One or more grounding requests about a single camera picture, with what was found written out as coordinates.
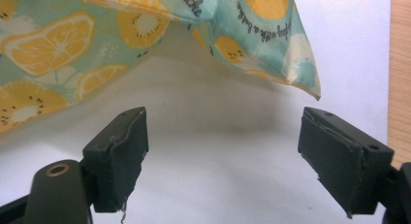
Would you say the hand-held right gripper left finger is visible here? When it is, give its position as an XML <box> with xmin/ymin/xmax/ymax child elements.
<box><xmin>81</xmin><ymin>106</ymin><xmax>149</xmax><ymax>215</ymax></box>

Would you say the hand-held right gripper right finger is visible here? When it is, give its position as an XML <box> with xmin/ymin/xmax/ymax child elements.
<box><xmin>297</xmin><ymin>106</ymin><xmax>395</xmax><ymax>218</ymax></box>

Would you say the fruit print cloth bag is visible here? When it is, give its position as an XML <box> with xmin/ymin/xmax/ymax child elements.
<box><xmin>0</xmin><ymin>0</ymin><xmax>322</xmax><ymax>133</ymax></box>

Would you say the wooden framed work board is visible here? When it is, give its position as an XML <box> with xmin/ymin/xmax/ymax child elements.
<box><xmin>0</xmin><ymin>0</ymin><xmax>392</xmax><ymax>224</ymax></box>

